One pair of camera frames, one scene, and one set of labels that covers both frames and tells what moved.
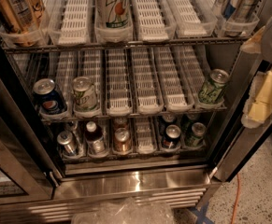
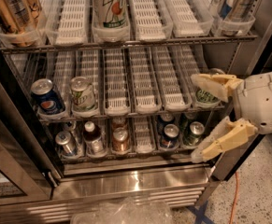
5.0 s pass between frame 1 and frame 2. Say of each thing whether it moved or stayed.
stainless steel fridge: stayed
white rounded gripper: moved
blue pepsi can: stayed
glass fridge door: stayed
